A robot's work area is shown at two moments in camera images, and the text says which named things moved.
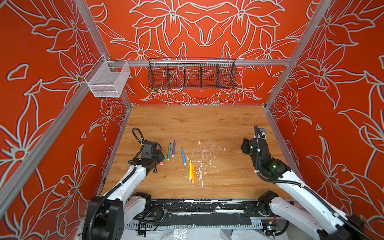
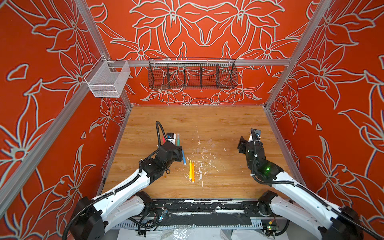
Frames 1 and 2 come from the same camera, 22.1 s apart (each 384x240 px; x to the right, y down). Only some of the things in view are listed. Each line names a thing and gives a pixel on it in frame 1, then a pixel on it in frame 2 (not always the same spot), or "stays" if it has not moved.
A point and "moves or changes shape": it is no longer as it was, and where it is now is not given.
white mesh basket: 107,78 stays
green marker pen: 169,151 moves or changes shape
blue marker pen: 184,161 stays
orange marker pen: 193,172 stays
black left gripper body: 158,157 → 177,156
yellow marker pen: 190,170 stays
